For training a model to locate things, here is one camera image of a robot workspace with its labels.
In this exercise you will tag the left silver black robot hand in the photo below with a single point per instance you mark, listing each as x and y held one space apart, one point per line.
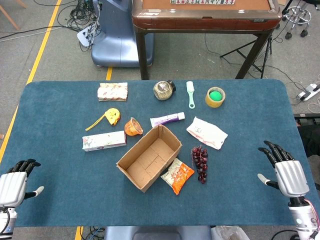
12 185

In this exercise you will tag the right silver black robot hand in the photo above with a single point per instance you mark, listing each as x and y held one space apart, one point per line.
291 177

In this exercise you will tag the purple grape bunch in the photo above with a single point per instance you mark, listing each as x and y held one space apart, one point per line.
200 162

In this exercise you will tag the white pink snack bag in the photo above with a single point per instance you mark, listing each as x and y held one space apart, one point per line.
206 132

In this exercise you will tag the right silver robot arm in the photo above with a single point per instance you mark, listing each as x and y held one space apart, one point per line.
300 217

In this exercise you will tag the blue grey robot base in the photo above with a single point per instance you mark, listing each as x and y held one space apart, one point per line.
117 42

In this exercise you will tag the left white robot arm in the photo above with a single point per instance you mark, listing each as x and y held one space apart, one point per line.
6 222

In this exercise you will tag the clear plastic bag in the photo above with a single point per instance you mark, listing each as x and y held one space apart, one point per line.
227 233

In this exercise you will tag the white and pink carton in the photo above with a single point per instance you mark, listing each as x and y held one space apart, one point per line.
103 141

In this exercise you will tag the orange white snack bag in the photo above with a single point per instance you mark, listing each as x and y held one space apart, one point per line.
178 176

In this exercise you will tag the open brown cardboard box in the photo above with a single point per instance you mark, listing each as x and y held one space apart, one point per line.
147 160

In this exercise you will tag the blue felt table cover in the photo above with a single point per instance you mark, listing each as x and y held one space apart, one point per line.
62 175

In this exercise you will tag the white grey power strip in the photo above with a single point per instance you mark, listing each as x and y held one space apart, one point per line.
308 92

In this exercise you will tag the green ball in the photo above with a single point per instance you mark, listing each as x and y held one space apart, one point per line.
215 96

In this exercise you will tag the yellow packing tape roll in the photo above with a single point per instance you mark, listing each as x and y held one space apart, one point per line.
208 101

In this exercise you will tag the yellow tape measure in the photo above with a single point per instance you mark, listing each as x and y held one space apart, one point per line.
113 116

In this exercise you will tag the mint green brush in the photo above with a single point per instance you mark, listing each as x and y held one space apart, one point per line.
190 93

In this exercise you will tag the orange jelly cup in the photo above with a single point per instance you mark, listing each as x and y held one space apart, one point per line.
133 127

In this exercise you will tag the white red patterned tissue pack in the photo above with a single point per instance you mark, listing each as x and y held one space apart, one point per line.
112 92

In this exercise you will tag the white purple toothpaste tube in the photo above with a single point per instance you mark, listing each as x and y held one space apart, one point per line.
166 119

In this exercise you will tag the grey blue robot torso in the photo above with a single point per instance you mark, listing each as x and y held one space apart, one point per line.
155 233

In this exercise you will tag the chrome stool with casters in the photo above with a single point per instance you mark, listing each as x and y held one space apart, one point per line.
298 18

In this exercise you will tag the white power strip with plugs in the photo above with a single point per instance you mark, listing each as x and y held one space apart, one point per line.
85 35

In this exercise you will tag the white chair wooden legs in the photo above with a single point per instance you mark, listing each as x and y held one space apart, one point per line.
11 16

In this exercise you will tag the brown mahjong table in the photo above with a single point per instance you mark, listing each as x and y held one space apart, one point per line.
205 20

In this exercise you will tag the mahjong tiles row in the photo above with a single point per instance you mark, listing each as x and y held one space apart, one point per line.
202 1

